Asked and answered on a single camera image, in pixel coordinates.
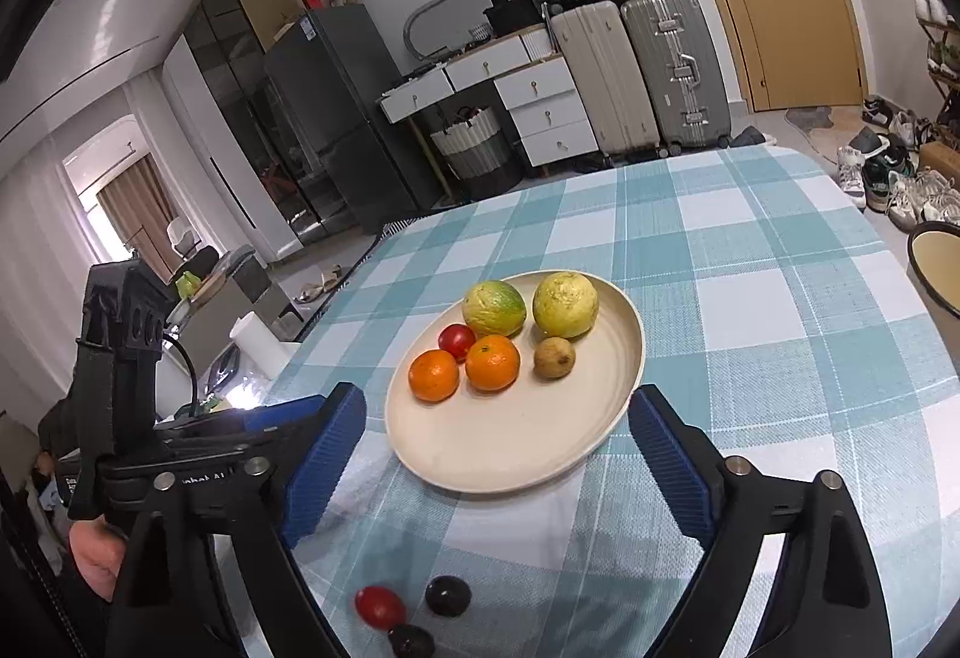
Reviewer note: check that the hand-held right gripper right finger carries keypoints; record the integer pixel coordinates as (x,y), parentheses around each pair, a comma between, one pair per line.
(671,470)

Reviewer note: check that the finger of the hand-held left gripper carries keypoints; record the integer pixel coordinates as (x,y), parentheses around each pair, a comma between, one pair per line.
(277,412)
(217,445)

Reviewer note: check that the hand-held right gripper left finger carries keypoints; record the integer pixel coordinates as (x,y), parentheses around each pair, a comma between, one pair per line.
(322,463)

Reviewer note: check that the orange mandarin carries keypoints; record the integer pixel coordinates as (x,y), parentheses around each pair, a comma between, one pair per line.
(433,375)
(493,362)

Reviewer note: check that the brown wrinkled fruit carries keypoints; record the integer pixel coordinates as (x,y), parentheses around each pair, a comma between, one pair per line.
(554,356)

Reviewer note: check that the cream round plate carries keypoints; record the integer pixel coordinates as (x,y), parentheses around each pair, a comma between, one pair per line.
(510,437)

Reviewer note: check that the red tomato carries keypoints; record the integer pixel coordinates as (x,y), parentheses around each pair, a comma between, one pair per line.
(456,341)
(379,607)

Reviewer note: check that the yellow-green guava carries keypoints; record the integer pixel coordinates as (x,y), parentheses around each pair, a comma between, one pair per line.
(565,304)

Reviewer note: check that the green-orange citrus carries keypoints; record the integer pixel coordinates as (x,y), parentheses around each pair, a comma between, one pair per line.
(493,307)

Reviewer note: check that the person's left hand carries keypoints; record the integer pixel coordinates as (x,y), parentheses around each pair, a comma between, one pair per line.
(94,553)

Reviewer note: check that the white paper towel roll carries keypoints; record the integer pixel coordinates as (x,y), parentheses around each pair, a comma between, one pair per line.
(259,343)

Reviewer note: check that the pair of slippers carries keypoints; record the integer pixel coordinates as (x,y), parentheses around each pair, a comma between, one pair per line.
(319,285)

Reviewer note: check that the teal checkered tablecloth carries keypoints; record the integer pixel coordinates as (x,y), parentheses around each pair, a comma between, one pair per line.
(750,328)

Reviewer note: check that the dark plum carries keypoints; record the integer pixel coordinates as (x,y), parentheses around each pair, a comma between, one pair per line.
(410,641)
(448,595)

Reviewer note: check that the white chair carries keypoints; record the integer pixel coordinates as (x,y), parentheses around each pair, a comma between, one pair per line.
(184,234)

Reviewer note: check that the brown curtain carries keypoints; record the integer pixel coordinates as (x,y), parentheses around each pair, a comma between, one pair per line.
(135,208)

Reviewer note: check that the grey refrigerator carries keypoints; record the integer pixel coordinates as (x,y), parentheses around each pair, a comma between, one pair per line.
(337,118)

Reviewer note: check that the dark glass wardrobe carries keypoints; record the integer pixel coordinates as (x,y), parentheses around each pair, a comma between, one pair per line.
(240,103)

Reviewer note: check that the woven laundry basket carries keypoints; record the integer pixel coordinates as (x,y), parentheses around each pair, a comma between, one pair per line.
(476,151)

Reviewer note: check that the cream bucket black rim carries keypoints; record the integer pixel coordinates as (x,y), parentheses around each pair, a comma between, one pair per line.
(937,268)

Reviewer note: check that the dark shoe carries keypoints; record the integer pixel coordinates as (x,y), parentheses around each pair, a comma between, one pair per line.
(746,137)

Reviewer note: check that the group of sneakers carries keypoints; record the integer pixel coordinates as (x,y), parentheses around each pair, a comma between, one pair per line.
(892,178)

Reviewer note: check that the white desk with drawers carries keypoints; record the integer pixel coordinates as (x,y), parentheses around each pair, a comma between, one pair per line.
(544,118)

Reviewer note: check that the grey door mat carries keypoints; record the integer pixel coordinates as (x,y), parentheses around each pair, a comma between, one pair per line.
(810,117)

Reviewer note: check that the beige suitcase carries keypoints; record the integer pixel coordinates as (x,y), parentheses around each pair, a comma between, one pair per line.
(600,80)

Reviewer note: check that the grey suitcase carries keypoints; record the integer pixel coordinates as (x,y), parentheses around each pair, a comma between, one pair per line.
(675,69)

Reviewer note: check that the cardboard box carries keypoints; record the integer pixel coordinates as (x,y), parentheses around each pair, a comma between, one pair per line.
(941,159)

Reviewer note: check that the black storage crate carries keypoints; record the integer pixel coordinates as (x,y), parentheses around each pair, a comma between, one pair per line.
(514,18)

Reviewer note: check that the wooden shoe rack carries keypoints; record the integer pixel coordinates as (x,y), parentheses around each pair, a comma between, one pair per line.
(937,50)

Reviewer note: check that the grey oval frame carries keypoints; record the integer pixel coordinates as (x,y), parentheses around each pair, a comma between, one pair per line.
(414,24)

